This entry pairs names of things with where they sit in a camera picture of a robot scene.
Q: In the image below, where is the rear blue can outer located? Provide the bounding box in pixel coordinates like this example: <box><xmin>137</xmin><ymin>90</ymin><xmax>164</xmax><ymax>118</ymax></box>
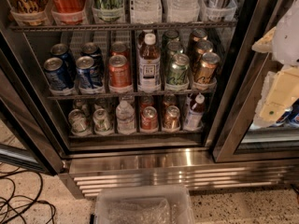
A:
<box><xmin>50</xmin><ymin>43</ymin><xmax>77</xmax><ymax>78</ymax></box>

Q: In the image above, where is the bottom tea bottle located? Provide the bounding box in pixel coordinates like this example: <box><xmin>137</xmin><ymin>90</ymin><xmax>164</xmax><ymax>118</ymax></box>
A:
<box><xmin>183</xmin><ymin>93</ymin><xmax>205</xmax><ymax>131</ymax></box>

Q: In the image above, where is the rear blue can inner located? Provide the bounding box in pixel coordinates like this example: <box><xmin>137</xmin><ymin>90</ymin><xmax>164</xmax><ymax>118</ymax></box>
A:
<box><xmin>81</xmin><ymin>42</ymin><xmax>104</xmax><ymax>66</ymax></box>

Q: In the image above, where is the glass fridge door right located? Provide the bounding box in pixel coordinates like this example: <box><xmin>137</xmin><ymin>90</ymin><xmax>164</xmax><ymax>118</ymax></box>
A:
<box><xmin>213</xmin><ymin>0</ymin><xmax>298</xmax><ymax>162</ymax></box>

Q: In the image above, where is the tea bottle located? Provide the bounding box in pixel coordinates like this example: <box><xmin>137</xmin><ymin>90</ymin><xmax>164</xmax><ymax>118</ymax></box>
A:
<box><xmin>137</xmin><ymin>30</ymin><xmax>153</xmax><ymax>49</ymax></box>
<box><xmin>138</xmin><ymin>33</ymin><xmax>161</xmax><ymax>92</ymax></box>
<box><xmin>183</xmin><ymin>93</ymin><xmax>205</xmax><ymax>131</ymax></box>

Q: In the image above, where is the front blue can inner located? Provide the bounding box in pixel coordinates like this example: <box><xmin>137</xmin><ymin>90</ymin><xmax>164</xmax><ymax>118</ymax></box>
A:
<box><xmin>76</xmin><ymin>56</ymin><xmax>103</xmax><ymax>90</ymax></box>

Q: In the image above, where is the open fridge door left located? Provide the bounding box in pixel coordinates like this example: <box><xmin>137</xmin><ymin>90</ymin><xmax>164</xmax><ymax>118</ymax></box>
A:
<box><xmin>0</xmin><ymin>50</ymin><xmax>64</xmax><ymax>175</ymax></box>

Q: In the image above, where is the bottom silver can inner front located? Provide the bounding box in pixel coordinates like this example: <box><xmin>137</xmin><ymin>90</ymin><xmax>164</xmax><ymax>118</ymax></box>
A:
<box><xmin>93</xmin><ymin>108</ymin><xmax>111</xmax><ymax>132</ymax></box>

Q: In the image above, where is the rear red orange can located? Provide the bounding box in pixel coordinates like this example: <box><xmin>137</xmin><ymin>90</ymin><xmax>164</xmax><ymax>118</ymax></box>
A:
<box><xmin>110</xmin><ymin>41</ymin><xmax>130</xmax><ymax>58</ymax></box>

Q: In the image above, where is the shelf water bottle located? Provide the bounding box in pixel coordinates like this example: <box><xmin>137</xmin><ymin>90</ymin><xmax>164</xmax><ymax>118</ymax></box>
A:
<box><xmin>130</xmin><ymin>0</ymin><xmax>162</xmax><ymax>24</ymax></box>
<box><xmin>164</xmin><ymin>0</ymin><xmax>200</xmax><ymax>22</ymax></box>

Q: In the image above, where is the front blue can outer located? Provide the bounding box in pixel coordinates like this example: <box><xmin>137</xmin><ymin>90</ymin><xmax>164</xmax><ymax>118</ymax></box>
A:
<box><xmin>44</xmin><ymin>57</ymin><xmax>74</xmax><ymax>91</ymax></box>

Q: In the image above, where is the top shelf cola can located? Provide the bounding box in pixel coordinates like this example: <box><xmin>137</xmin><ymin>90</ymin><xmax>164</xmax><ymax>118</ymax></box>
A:
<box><xmin>53</xmin><ymin>0</ymin><xmax>86</xmax><ymax>24</ymax></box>

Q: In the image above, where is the stainless steel fridge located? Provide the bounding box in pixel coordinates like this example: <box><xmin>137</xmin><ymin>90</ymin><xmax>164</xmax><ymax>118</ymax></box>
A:
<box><xmin>0</xmin><ymin>0</ymin><xmax>299</xmax><ymax>198</ymax></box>

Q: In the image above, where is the top shelf water bottle right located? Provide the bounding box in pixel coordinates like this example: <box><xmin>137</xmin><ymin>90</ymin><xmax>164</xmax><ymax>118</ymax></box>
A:
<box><xmin>164</xmin><ymin>0</ymin><xmax>200</xmax><ymax>22</ymax></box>

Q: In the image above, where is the top shelf gold can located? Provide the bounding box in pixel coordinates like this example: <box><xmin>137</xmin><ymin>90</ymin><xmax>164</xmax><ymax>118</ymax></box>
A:
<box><xmin>8</xmin><ymin>0</ymin><xmax>49</xmax><ymax>26</ymax></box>

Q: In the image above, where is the front tea bottle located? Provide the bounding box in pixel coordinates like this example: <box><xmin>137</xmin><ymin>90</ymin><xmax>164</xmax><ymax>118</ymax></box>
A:
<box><xmin>138</xmin><ymin>33</ymin><xmax>161</xmax><ymax>92</ymax></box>

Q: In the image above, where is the rear green can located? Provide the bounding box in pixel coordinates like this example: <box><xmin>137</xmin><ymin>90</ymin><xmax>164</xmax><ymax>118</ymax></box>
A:
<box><xmin>162</xmin><ymin>30</ymin><xmax>180</xmax><ymax>48</ymax></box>

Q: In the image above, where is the bottom water bottle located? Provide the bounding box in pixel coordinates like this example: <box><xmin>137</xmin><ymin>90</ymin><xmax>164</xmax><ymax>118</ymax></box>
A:
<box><xmin>116</xmin><ymin>101</ymin><xmax>135</xmax><ymax>134</ymax></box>

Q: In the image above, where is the red orange can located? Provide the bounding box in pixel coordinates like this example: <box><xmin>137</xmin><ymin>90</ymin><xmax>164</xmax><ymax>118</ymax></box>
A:
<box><xmin>108</xmin><ymin>55</ymin><xmax>132</xmax><ymax>88</ymax></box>
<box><xmin>110</xmin><ymin>41</ymin><xmax>130</xmax><ymax>58</ymax></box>

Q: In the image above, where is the top shelf water bottle left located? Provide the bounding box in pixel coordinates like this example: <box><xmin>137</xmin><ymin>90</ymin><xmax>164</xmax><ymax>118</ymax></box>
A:
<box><xmin>130</xmin><ymin>0</ymin><xmax>162</xmax><ymax>24</ymax></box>

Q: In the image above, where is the top shelf green can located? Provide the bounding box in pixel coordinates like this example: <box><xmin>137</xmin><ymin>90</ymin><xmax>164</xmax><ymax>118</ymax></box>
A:
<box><xmin>94</xmin><ymin>0</ymin><xmax>124</xmax><ymax>22</ymax></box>

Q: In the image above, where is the middle green can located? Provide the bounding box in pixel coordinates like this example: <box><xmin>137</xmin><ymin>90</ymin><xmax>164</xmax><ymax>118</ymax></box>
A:
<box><xmin>165</xmin><ymin>40</ymin><xmax>184</xmax><ymax>69</ymax></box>

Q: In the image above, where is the clear plastic bin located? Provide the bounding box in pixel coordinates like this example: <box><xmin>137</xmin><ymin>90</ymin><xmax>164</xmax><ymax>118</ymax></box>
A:
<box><xmin>93</xmin><ymin>185</ymin><xmax>195</xmax><ymax>224</ymax></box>

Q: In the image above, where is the front green can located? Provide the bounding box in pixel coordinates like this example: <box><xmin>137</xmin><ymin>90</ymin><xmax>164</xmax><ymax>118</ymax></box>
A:
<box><xmin>166</xmin><ymin>53</ymin><xmax>190</xmax><ymax>86</ymax></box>

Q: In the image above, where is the bottom silver can outer front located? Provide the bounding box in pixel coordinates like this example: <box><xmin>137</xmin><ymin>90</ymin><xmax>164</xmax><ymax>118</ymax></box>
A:
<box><xmin>68</xmin><ymin>109</ymin><xmax>90</xmax><ymax>134</ymax></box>

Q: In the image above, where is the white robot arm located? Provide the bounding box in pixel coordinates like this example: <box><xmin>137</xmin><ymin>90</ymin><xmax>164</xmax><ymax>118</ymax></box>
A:
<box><xmin>252</xmin><ymin>0</ymin><xmax>299</xmax><ymax>128</ymax></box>

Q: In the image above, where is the gold orange can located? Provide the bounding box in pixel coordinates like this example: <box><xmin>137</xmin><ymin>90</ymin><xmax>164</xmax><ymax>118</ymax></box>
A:
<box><xmin>194</xmin><ymin>52</ymin><xmax>221</xmax><ymax>84</ymax></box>
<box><xmin>188</xmin><ymin>28</ymin><xmax>207</xmax><ymax>52</ymax></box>
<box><xmin>191</xmin><ymin>39</ymin><xmax>213</xmax><ymax>74</ymax></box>

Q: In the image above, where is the black floor cable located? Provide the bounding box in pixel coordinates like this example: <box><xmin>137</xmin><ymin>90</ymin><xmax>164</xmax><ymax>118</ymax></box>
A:
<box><xmin>0</xmin><ymin>162</ymin><xmax>57</xmax><ymax>224</ymax></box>

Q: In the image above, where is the blue can behind glass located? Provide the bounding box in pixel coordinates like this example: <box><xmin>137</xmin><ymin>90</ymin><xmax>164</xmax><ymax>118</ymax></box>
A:
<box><xmin>276</xmin><ymin>104</ymin><xmax>299</xmax><ymax>128</ymax></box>

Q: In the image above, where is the front red orange can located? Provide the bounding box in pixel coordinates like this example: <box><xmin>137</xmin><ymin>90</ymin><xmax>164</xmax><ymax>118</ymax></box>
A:
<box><xmin>108</xmin><ymin>55</ymin><xmax>132</xmax><ymax>88</ymax></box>

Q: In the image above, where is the bottom copper can front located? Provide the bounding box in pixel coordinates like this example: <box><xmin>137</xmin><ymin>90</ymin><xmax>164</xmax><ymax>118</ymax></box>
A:
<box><xmin>163</xmin><ymin>105</ymin><xmax>180</xmax><ymax>130</ymax></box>

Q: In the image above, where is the bottom red can front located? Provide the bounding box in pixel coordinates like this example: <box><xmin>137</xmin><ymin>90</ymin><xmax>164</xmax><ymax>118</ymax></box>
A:
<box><xmin>141</xmin><ymin>106</ymin><xmax>158</xmax><ymax>131</ymax></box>

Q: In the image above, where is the rear tea bottle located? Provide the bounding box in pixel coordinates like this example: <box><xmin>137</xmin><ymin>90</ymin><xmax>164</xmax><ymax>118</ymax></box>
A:
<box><xmin>137</xmin><ymin>30</ymin><xmax>153</xmax><ymax>49</ymax></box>

